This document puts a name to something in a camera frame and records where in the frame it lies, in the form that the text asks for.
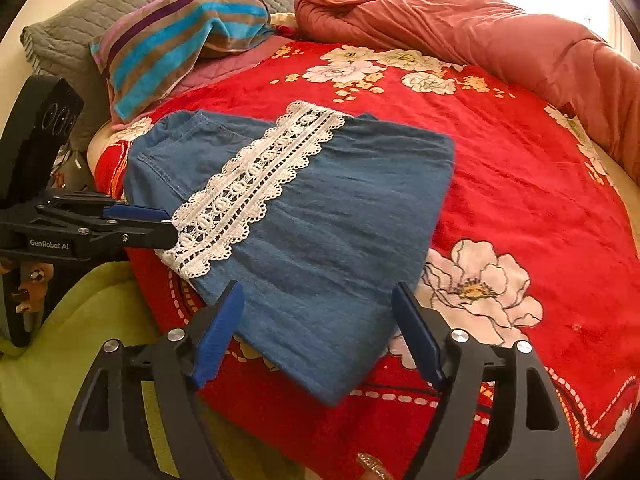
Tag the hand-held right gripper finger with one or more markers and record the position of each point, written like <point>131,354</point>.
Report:
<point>150,235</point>
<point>142,212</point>

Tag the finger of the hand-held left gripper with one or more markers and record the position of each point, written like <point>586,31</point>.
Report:
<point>220,330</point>
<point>420,340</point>

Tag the blue denim pants lace trim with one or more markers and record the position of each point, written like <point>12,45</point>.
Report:
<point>325,240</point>

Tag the person's left hand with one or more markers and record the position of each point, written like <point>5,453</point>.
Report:
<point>30,285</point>

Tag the person's right hand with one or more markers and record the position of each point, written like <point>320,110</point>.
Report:
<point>375,467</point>

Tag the green fleece cloth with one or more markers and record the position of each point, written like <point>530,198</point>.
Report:
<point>75,360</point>

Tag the grey quilted pillow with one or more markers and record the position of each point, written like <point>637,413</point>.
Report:
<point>100,15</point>

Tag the striped blue brown towel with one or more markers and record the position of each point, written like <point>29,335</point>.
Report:
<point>170,45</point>

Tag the red floral blanket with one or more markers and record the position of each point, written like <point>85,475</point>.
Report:
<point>525,185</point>

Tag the yellow cloth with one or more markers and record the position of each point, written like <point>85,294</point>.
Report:
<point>285,22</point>

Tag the beige bed sheet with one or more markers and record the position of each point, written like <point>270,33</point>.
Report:
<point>622,190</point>

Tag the salmon red comforter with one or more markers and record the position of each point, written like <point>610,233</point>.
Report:
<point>475,35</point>

